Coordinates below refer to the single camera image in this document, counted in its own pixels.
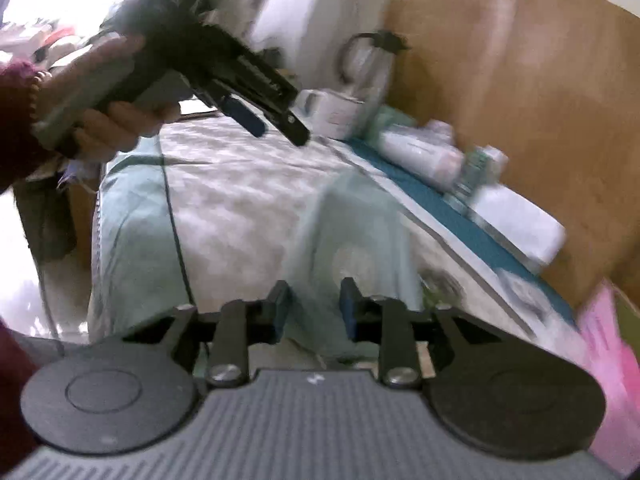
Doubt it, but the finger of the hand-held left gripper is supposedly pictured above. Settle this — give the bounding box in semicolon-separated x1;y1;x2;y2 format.
266;105;312;147
219;91;267;138

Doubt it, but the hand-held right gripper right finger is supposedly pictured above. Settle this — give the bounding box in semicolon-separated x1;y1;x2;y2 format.
339;276;501;390

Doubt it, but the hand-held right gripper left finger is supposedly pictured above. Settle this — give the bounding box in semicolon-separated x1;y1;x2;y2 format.
121;280;292;388

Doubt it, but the light green cloth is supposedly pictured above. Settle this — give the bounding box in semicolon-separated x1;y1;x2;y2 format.
290;167;426;356

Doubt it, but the pink tin box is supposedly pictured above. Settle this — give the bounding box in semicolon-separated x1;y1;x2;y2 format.
577;279;640;461

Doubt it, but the person's left forearm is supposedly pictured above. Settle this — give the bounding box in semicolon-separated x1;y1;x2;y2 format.
0;57;51;197

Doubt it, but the person's left hand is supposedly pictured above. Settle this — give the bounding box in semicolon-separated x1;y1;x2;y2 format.
36;34;182;162

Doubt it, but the white mug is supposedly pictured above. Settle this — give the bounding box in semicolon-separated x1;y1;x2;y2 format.
299;88;370;139

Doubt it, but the beige patterned bedspread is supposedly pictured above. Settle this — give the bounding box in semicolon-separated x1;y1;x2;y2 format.
87;115;578;356

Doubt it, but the pale green box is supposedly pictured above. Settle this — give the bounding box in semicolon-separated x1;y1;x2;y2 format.
367;105;418;137

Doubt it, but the steel thermos jug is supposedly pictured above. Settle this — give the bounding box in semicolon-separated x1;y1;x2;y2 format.
337;30;408;108

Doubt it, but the white plastic bag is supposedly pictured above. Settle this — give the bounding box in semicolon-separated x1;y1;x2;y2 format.
377;119;467;192

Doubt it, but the teal bed sheet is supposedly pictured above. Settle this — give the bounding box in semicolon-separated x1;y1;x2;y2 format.
347;136;576;323

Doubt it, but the green quilted mattress pad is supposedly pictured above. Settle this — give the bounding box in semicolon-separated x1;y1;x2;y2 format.
89;152;193;333

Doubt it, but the green drink carton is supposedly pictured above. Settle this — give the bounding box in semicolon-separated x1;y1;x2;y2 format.
447;144;508;211

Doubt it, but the white tissue pack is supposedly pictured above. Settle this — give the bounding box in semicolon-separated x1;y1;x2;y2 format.
467;185;567;275

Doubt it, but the person's maroon clothing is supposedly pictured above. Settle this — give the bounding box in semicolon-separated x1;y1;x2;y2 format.
0;320;42;467

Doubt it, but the beaded bracelet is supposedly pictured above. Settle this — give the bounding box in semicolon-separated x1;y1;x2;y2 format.
29;70;53;126

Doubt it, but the wood-look wall panel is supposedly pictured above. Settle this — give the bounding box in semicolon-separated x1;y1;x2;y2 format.
384;0;640;307

